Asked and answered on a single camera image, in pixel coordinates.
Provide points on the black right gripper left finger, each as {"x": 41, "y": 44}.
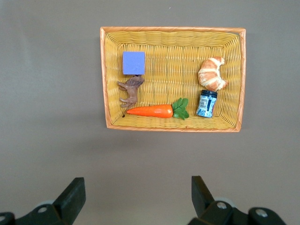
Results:
{"x": 68, "y": 201}

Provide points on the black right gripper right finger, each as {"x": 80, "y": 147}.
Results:
{"x": 206, "y": 204}

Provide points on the small jar black lid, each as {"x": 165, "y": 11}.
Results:
{"x": 206, "y": 104}

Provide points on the orange toy carrot green leaves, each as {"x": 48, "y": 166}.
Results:
{"x": 154, "y": 110}

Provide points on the brown toy lion figure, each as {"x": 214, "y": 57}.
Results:
{"x": 131, "y": 91}

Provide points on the toy croissant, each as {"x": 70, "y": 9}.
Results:
{"x": 211, "y": 73}

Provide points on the yellow wicker basket orange rim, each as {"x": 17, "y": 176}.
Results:
{"x": 173, "y": 70}

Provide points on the purple foam cube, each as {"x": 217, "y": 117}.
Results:
{"x": 133, "y": 62}

